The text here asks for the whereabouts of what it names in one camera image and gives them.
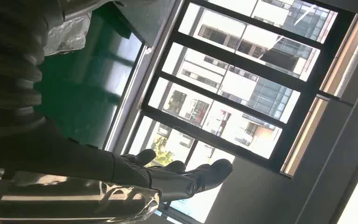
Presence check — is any green conveyor belt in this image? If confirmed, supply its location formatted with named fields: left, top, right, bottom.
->
left=33, top=8, right=145, bottom=152

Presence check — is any black window frame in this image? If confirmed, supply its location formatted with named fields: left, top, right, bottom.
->
left=121, top=0, right=357, bottom=224

